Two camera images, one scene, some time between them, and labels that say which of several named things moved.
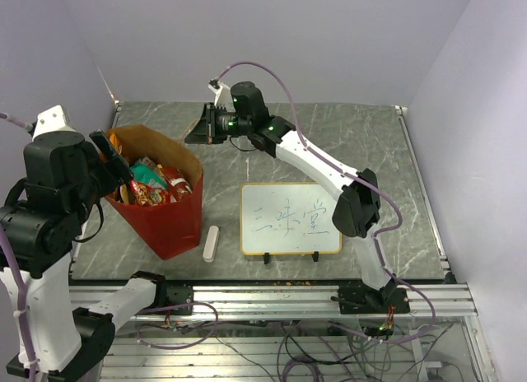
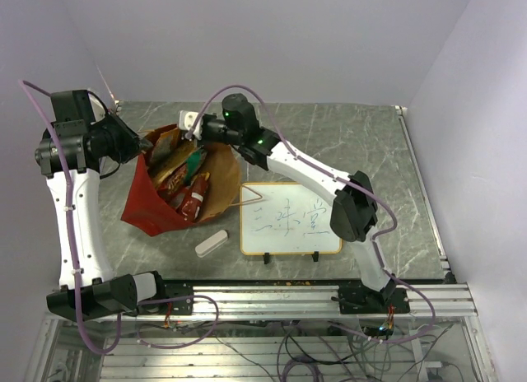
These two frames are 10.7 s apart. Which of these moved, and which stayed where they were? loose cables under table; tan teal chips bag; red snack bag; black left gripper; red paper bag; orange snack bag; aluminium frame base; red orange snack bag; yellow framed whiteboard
Moved: orange snack bag; tan teal chips bag; red orange snack bag; black left gripper; red paper bag; red snack bag
Stayed: loose cables under table; yellow framed whiteboard; aluminium frame base
